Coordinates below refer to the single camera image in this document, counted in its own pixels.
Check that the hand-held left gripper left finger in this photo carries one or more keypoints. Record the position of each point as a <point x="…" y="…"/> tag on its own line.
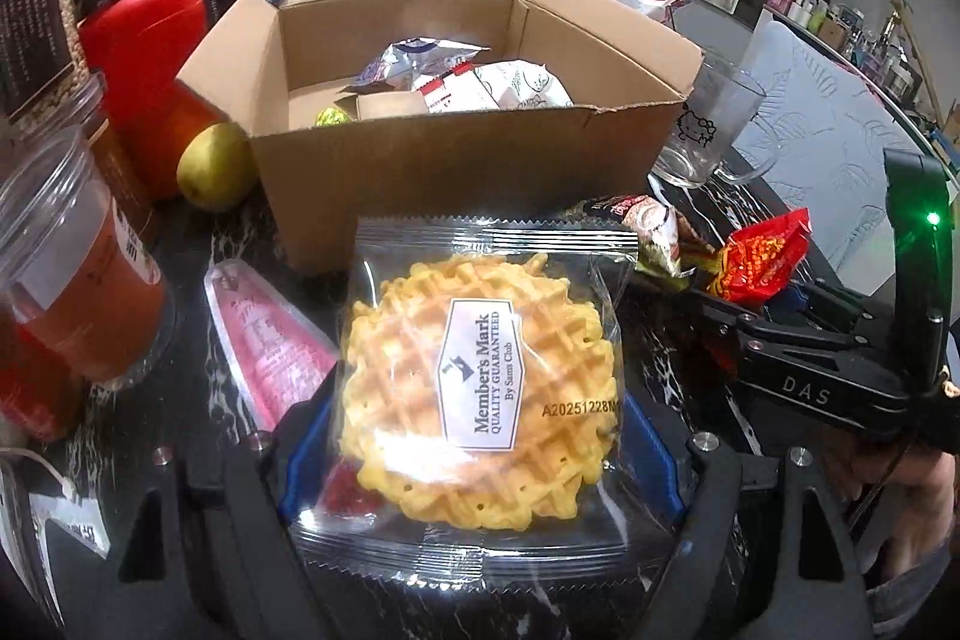
<point x="300" y="460"/>

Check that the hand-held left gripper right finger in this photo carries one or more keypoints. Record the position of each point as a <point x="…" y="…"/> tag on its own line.
<point x="660" y="467"/>

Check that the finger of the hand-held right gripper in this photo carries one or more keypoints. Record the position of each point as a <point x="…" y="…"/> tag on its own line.
<point x="832" y="308"/>
<point x="810" y="385"/>

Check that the red snack packet gold print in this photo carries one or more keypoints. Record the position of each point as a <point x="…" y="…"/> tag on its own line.
<point x="757" y="257"/>

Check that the brown cardboard box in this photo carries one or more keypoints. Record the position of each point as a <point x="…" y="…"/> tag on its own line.
<point x="450" y="175"/>

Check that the gold rectangular box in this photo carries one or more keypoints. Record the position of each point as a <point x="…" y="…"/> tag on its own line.
<point x="390" y="106"/>

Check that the white patterned snack packet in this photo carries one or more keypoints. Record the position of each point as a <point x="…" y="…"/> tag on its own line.
<point x="525" y="85"/>

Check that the red white packet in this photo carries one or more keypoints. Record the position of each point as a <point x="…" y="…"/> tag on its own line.
<point x="450" y="93"/>

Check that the silver blue snack packet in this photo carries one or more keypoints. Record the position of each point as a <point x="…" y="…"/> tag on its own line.
<point x="420" y="59"/>

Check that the person's right forearm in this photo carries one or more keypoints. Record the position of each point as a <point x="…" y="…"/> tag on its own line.
<point x="907" y="595"/>

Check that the person's right hand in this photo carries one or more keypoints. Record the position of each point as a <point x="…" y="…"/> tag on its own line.
<point x="922" y="497"/>

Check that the pink snack packet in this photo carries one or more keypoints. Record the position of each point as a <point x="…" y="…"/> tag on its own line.
<point x="262" y="340"/>

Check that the chair with leaf-pattern cover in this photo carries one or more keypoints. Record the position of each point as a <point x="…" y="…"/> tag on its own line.
<point x="825" y="130"/>

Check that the green brown snack packet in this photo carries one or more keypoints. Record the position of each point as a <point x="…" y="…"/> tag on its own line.
<point x="637" y="227"/>

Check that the clear glass mug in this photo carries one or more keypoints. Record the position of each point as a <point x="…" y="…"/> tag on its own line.
<point x="705" y="123"/>

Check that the row of cosmetic bottles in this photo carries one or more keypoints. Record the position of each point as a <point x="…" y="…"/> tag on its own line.
<point x="862" y="33"/>

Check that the clear jar red contents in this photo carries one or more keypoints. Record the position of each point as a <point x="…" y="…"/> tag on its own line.
<point x="30" y="392"/>

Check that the clear jar orange contents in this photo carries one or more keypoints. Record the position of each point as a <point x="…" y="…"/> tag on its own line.
<point x="82" y="280"/>

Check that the yellow pear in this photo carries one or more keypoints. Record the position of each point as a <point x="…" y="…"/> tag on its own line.
<point x="217" y="168"/>

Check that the green foil candy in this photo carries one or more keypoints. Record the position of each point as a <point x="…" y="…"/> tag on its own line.
<point x="330" y="118"/>

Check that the red plastic container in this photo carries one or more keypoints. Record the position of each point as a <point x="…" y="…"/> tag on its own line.
<point x="142" y="70"/>

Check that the clear jar dark label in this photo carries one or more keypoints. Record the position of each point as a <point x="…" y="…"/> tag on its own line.
<point x="34" y="25"/>

